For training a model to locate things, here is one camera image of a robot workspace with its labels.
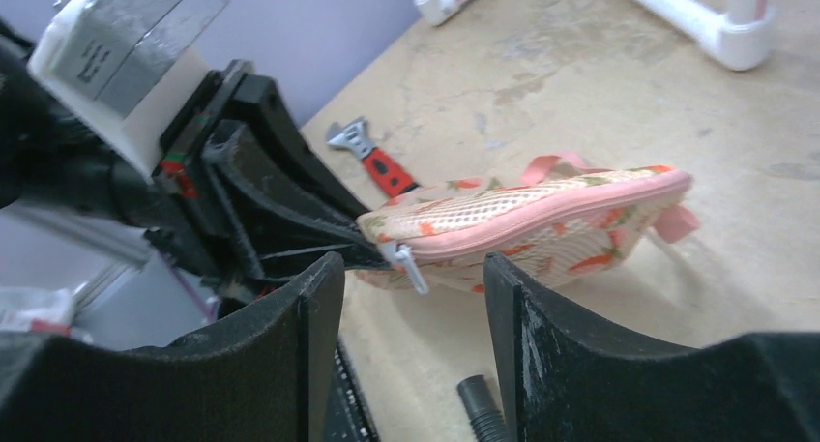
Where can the red adjustable wrench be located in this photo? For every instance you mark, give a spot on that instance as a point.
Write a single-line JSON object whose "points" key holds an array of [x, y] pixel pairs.
{"points": [[387, 174]]}

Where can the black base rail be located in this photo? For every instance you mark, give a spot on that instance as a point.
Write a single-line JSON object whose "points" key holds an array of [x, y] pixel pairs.
{"points": [[348, 417]]}

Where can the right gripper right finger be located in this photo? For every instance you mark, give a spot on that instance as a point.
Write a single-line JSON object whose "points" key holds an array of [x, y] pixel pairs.
{"points": [[569, 374]]}

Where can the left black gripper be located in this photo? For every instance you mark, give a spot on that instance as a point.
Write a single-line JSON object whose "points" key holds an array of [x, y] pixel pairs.
{"points": [[241, 193]]}

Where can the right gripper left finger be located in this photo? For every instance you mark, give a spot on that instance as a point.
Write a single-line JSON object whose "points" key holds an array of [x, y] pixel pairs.
{"points": [[262, 373]]}

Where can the floral mesh laundry bag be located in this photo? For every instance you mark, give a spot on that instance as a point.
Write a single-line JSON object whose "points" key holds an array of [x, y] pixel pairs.
{"points": [[559, 221]]}

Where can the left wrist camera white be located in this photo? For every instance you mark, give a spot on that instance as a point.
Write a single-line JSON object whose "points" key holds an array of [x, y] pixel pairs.
{"points": [[125, 68]]}

